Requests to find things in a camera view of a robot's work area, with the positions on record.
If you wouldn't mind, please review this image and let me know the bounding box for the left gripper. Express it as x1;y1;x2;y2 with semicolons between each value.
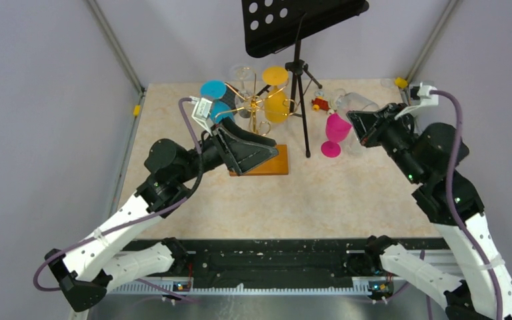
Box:
176;116;279;183

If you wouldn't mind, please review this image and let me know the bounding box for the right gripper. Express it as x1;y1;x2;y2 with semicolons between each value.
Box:
347;101;422;183

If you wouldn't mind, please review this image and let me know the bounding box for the pink plastic wine glass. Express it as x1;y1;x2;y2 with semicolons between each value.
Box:
321;113;353;158

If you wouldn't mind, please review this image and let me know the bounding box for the clear wine glass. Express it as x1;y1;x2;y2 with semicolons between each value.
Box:
347;129;365;157
329;89;379;123
231;64;255;119

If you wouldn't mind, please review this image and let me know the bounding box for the clear front wine glass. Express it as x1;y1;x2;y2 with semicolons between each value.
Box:
347;129;365;157

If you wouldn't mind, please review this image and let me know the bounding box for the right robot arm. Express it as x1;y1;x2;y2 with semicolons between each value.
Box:
346;103;512;319

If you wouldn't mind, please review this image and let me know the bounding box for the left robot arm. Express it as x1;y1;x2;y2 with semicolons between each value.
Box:
46;119;279;313

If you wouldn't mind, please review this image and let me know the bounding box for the clear back wine glass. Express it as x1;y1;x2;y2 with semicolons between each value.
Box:
231;64;255;119

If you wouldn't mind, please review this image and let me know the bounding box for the gold wine glass rack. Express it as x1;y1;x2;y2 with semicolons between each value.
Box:
214;67;301;177

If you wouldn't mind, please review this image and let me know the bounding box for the yellow plastic wine glass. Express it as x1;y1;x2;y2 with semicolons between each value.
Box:
262;66;289;123

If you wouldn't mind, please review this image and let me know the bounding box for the blue plastic wine glass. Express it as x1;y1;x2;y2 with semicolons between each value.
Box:
200;80;235;124

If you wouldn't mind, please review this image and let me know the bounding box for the colourful toy train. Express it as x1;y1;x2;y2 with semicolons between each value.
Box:
311;97;330;111

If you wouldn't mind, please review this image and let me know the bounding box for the yellow corner clip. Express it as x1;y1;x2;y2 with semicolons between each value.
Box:
394;77;409;89

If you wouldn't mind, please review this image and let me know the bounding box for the yellow left edge clip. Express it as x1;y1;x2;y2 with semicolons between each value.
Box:
133;105;141;117

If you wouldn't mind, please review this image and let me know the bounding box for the black music stand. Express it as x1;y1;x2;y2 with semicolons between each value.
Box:
241;0;370;159

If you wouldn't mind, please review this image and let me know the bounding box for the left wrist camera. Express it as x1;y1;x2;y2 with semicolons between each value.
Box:
191;97;213;132

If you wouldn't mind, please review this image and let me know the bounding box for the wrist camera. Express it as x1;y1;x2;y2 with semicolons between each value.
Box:
394;83;439;120
191;97;213;132

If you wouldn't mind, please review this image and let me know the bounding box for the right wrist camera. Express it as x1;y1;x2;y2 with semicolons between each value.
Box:
394;83;439;120

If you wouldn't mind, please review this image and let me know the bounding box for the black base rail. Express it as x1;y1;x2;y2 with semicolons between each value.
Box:
119;237;451;296

